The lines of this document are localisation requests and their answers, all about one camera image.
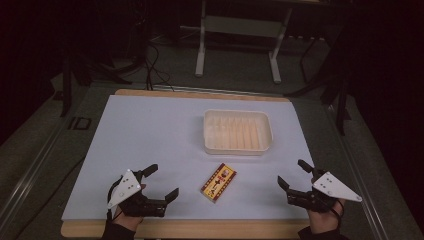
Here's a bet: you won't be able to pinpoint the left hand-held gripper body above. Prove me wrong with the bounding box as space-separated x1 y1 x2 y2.
107 168 168 218

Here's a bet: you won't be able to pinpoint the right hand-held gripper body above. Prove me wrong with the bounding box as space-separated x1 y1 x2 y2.
286 167 364 214

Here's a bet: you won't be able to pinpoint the red and yellow small box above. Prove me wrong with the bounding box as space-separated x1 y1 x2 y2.
199 162 238 204

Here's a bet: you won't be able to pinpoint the white plastic tray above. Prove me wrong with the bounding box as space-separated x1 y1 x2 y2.
202 108 274 157

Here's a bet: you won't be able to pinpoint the person's left hand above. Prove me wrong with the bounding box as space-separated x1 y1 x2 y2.
112 182 148 232

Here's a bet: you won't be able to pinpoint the person's right hand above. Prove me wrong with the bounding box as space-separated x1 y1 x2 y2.
307 199 346 235

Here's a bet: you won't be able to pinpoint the white table mat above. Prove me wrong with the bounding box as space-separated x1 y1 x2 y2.
61 94 315 222

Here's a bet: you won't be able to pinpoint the black metal stand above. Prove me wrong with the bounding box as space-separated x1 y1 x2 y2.
58 49 134 118
283 29 353 137

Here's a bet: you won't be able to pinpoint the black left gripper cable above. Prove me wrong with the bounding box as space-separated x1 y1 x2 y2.
106 175 124 222

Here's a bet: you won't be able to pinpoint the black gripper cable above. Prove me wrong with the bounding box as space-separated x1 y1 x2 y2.
329 198 346 231
106 175 124 222

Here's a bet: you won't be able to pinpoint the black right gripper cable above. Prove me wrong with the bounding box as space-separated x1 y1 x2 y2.
329 198 346 231

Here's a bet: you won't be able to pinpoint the aluminium rail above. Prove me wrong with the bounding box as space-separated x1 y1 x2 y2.
324 104 391 240
0 113 73 223

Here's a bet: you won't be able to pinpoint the black metal bracket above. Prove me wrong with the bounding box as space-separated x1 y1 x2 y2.
67 116 92 131

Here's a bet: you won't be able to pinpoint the black floor cables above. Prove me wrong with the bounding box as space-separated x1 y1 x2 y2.
143 42 175 92

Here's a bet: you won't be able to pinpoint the white metal desk frame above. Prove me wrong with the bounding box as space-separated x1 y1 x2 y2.
194 0 295 85

